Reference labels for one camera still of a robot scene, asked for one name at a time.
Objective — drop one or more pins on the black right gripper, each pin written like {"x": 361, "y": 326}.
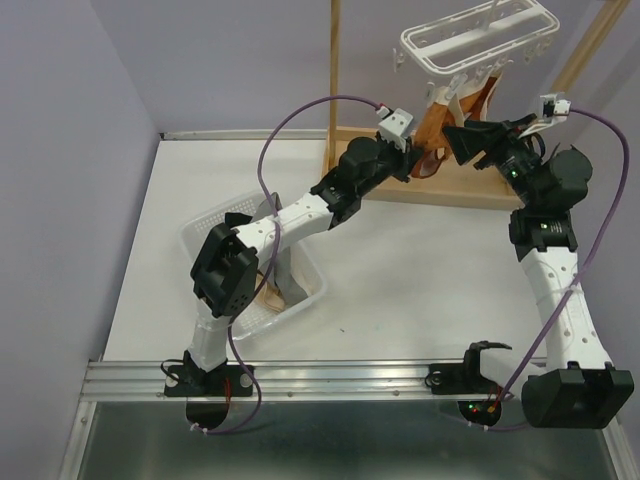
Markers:
{"x": 475, "y": 136}

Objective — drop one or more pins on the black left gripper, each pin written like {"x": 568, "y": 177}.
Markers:
{"x": 405, "y": 160}

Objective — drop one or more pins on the grey underwear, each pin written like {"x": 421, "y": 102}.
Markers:
{"x": 282, "y": 273}

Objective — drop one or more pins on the beige striped underwear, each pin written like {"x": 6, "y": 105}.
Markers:
{"x": 271, "y": 297}

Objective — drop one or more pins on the black underwear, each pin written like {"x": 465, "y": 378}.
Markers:
{"x": 236, "y": 219}

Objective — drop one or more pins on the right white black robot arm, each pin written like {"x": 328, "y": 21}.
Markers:
{"x": 566, "y": 379}

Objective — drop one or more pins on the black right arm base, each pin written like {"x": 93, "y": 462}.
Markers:
{"x": 457, "y": 378}

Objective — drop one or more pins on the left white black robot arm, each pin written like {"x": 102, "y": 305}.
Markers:
{"x": 225, "y": 271}

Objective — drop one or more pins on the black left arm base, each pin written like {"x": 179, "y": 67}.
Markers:
{"x": 187, "y": 381}

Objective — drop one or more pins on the white plastic clip hanger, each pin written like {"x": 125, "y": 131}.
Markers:
{"x": 469, "y": 46}

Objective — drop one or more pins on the clear plastic basket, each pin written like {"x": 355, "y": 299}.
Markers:
{"x": 255, "y": 319}

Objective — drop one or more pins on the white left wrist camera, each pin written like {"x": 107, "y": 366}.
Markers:
{"x": 395, "y": 126}

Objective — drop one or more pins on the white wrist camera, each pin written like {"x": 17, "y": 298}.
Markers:
{"x": 554, "y": 108}
{"x": 395, "y": 126}

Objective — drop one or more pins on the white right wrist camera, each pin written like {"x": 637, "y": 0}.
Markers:
{"x": 554, "y": 108}

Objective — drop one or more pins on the wooden hanger stand frame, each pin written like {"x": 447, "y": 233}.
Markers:
{"x": 437, "y": 179}

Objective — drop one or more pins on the aluminium mounting rail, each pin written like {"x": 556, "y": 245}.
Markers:
{"x": 280, "y": 381}

